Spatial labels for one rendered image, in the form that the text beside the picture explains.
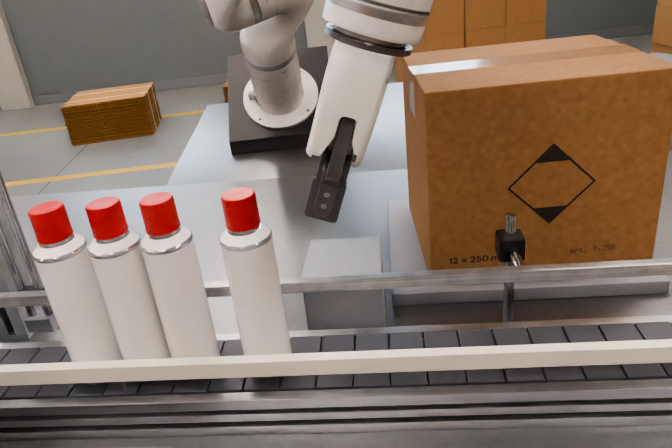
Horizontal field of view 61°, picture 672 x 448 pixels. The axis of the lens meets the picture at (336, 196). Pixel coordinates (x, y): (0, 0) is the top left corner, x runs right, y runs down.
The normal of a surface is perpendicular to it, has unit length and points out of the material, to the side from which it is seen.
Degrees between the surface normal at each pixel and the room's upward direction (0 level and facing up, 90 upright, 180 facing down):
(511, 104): 90
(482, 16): 90
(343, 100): 87
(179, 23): 90
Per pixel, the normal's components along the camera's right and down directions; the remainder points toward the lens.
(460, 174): 0.01, 0.42
